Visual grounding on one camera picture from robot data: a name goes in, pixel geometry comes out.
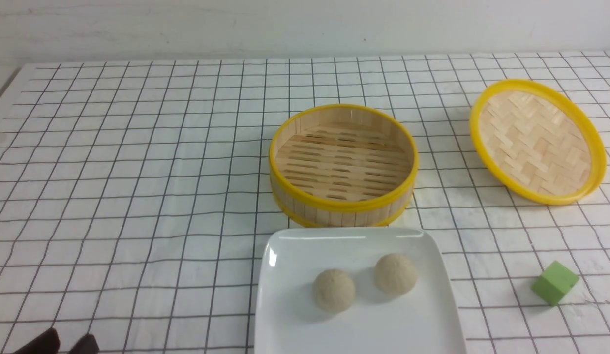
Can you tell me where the white steamed bun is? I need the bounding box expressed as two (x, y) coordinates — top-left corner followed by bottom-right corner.
(312, 268), (356, 314)
(374, 253), (418, 296)

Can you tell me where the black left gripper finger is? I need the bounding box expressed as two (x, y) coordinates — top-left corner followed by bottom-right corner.
(69, 334), (99, 354)
(13, 328), (61, 354)

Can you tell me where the white checkered tablecloth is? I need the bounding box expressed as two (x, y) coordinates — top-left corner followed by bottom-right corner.
(0, 51), (610, 354)

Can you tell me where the green wooden block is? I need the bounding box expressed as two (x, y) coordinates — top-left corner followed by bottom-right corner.
(531, 261), (580, 306)

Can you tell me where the white square plate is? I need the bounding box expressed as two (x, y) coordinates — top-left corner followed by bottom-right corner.
(255, 227), (467, 354)

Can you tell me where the bamboo steamer basket yellow rim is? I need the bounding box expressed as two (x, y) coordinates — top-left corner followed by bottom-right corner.
(268, 104), (419, 227)

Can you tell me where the bamboo steamer lid yellow rim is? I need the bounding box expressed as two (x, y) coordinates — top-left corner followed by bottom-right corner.
(469, 79), (607, 205)

